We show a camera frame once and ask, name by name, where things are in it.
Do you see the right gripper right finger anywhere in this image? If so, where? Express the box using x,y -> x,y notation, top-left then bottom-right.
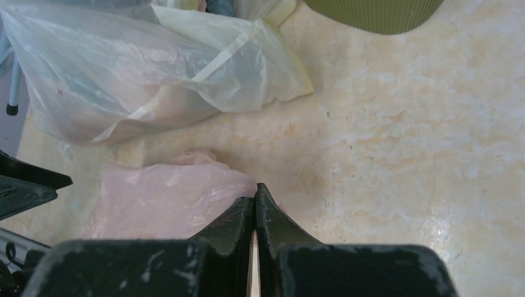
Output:
254,183 -> 458,296

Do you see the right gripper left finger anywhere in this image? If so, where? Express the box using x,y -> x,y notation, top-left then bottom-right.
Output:
23,198 -> 254,296

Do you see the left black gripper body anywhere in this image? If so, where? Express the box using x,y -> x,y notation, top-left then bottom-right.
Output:
1,152 -> 73,220

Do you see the pink plastic trash bag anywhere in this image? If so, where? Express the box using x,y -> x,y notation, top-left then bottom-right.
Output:
81,148 -> 257,239

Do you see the large clear yellow-rimmed plastic bag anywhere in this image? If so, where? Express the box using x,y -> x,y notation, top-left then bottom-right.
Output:
1,1 -> 313,145

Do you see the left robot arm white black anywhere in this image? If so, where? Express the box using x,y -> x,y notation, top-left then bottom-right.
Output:
1,152 -> 73,296

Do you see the olive green mesh trash bin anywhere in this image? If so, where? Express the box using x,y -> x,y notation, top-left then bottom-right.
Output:
305,0 -> 443,35

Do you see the light blue tripod stand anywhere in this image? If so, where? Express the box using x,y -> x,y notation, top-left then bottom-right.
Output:
1,29 -> 22,116

